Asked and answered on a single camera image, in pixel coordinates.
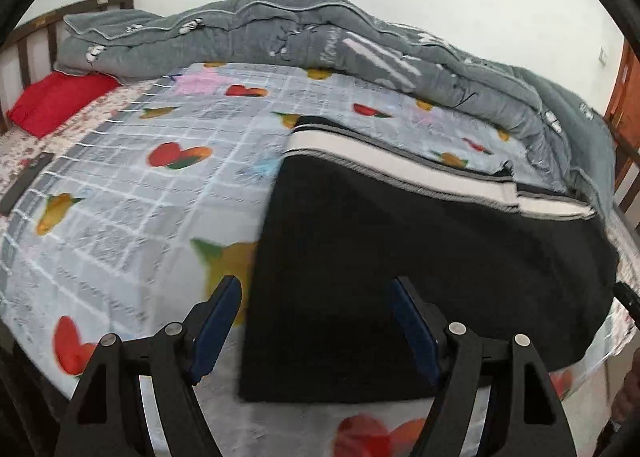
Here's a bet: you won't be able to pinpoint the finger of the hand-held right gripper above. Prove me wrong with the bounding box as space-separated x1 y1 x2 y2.
612 279 640 333

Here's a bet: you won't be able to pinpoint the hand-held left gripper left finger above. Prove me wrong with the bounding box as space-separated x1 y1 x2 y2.
60 274 243 457

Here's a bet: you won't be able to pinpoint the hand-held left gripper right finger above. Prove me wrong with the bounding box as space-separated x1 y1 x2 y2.
390 276 576 457

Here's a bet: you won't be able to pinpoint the black pants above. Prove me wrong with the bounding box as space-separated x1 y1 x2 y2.
237 114 621 404

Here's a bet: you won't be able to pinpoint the fruit-patterned grey bedsheet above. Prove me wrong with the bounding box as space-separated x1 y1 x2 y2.
0 61 621 457

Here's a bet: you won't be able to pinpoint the orange wooden door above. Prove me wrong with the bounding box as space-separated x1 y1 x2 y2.
602 40 640 148

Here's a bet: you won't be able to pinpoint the black flat device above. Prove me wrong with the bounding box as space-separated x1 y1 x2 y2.
0 152 55 217

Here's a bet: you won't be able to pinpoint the red pillow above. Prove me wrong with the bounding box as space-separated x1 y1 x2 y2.
6 71 121 139

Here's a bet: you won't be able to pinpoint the grey floral quilt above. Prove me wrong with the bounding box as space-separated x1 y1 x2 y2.
52 0 618 223

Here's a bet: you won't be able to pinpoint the dark wooden bed headboard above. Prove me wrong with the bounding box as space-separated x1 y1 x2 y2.
0 0 136 134

